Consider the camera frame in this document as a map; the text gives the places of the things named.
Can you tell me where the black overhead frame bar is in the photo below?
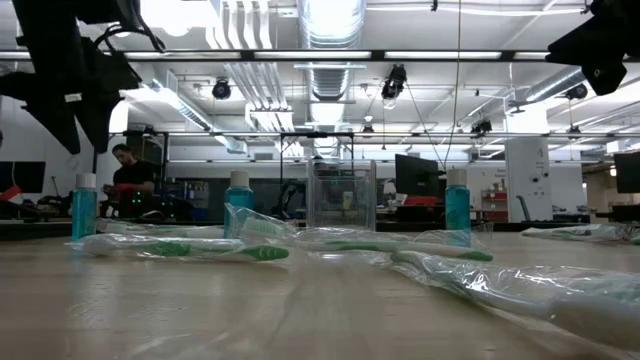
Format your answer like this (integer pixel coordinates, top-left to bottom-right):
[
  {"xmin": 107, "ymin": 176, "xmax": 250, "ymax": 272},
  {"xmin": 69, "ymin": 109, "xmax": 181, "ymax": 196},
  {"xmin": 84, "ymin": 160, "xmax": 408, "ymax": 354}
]
[{"xmin": 0, "ymin": 48, "xmax": 640, "ymax": 64}]

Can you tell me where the white building column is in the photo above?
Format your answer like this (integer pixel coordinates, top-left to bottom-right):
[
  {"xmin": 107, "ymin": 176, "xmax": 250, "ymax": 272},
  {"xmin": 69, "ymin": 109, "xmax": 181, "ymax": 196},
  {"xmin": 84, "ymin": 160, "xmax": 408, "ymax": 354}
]
[{"xmin": 504, "ymin": 102, "xmax": 554, "ymax": 224}]

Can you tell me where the person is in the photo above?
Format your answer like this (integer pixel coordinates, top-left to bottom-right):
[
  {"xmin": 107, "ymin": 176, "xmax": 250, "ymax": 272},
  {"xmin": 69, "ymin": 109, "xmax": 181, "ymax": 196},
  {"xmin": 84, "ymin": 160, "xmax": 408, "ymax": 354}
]
[{"xmin": 102, "ymin": 143, "xmax": 157, "ymax": 220}]

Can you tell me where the black computer monitor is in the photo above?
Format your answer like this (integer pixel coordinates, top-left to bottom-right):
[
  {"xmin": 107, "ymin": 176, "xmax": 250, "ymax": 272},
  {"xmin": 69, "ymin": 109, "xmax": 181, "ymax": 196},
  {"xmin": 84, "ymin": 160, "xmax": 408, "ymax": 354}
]
[
  {"xmin": 394, "ymin": 153, "xmax": 441, "ymax": 199},
  {"xmin": 0, "ymin": 160, "xmax": 47, "ymax": 195},
  {"xmin": 613, "ymin": 151, "xmax": 640, "ymax": 195}
]

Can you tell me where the clear acrylic container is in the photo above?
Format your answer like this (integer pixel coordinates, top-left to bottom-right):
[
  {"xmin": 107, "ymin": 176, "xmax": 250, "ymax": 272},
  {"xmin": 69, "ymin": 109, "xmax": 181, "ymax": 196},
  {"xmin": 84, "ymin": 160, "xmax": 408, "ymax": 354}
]
[{"xmin": 305, "ymin": 158, "xmax": 378, "ymax": 232}]

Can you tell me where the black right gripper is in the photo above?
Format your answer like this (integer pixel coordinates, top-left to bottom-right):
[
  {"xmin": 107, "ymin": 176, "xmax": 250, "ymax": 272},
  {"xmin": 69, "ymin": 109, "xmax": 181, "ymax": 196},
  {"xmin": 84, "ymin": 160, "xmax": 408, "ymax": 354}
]
[{"xmin": 545, "ymin": 0, "xmax": 640, "ymax": 96}]

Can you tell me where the black aluminium table frame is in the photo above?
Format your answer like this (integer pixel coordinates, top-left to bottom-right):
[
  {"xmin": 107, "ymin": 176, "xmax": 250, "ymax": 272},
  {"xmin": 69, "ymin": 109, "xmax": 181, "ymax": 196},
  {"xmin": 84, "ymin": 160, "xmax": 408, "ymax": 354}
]
[{"xmin": 0, "ymin": 219, "xmax": 640, "ymax": 240}]

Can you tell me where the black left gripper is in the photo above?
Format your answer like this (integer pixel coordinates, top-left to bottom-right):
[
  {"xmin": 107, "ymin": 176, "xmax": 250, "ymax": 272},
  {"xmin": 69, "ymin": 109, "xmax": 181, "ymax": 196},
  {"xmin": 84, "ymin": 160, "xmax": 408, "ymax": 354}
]
[{"xmin": 0, "ymin": 0, "xmax": 143, "ymax": 155}]

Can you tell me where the red plastic bin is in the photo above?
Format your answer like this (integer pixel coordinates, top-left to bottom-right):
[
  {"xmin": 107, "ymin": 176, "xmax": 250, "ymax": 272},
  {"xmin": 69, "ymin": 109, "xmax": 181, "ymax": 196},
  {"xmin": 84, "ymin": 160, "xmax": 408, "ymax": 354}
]
[{"xmin": 402, "ymin": 195, "xmax": 441, "ymax": 207}]

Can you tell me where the blue mouthwash bottle white cap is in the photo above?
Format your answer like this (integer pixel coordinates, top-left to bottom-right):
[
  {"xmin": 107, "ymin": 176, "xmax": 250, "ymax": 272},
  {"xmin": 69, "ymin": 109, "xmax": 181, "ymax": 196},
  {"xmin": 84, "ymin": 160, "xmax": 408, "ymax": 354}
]
[
  {"xmin": 223, "ymin": 170, "xmax": 255, "ymax": 240},
  {"xmin": 71, "ymin": 172, "xmax": 99, "ymax": 242},
  {"xmin": 444, "ymin": 168, "xmax": 472, "ymax": 249}
]

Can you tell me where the silver round ventilation duct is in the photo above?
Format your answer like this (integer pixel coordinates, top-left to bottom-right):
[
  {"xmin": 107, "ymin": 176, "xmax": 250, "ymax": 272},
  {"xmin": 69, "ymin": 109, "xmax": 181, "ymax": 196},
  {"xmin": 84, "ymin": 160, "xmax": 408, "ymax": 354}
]
[{"xmin": 298, "ymin": 0, "xmax": 367, "ymax": 101}]

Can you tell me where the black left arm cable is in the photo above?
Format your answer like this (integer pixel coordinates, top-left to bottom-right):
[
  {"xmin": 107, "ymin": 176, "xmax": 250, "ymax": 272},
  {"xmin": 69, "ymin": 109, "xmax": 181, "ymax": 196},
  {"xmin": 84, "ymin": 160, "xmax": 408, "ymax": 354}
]
[{"xmin": 93, "ymin": 22, "xmax": 167, "ymax": 54}]

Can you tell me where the red shelf rack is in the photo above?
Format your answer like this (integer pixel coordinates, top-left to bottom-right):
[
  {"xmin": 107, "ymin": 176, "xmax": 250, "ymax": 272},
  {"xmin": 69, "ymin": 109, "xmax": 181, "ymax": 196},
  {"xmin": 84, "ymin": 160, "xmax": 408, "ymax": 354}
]
[{"xmin": 480, "ymin": 188, "xmax": 509, "ymax": 223}]

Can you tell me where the black overhead rig camera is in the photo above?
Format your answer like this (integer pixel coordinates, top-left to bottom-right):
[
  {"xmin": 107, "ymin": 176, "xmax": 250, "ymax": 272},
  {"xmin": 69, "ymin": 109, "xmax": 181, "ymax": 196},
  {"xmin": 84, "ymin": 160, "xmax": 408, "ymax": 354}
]
[{"xmin": 380, "ymin": 63, "xmax": 409, "ymax": 101}]

